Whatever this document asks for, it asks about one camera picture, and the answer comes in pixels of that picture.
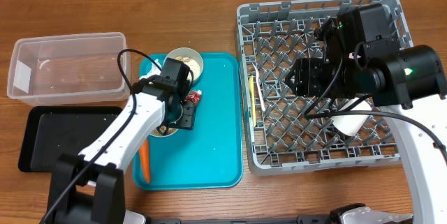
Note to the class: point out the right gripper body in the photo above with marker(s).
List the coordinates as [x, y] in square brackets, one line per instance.
[315, 77]

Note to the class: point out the grey dishwasher rack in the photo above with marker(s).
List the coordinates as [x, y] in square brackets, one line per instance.
[273, 35]

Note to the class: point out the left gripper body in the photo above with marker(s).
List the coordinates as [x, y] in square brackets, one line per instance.
[188, 118]

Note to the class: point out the crumpled white napkin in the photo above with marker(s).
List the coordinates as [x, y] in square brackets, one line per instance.
[154, 70]

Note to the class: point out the teal plastic tray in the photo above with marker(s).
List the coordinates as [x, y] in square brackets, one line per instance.
[210, 155]

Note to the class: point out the orange carrot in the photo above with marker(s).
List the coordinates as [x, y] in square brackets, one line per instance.
[144, 160]

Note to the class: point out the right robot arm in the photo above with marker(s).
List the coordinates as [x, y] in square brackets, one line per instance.
[405, 87]

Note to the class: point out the white cup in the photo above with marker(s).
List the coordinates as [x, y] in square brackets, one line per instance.
[350, 125]

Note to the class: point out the grey bowl with rice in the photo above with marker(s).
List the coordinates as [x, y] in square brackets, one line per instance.
[191, 58]

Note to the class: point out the clear plastic bin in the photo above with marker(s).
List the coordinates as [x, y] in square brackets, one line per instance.
[69, 69]

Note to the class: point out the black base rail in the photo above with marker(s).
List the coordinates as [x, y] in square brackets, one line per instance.
[354, 213]

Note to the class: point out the yellow plastic spoon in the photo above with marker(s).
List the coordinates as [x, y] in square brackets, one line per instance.
[253, 100]

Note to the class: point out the red snack wrapper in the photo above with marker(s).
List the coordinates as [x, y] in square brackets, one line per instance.
[194, 96]

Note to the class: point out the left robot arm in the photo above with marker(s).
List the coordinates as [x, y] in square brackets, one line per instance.
[89, 187]

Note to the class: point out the green bowl with nuts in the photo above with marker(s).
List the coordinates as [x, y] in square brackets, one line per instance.
[165, 127]

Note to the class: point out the black plastic tray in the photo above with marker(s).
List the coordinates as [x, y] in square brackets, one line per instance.
[55, 130]

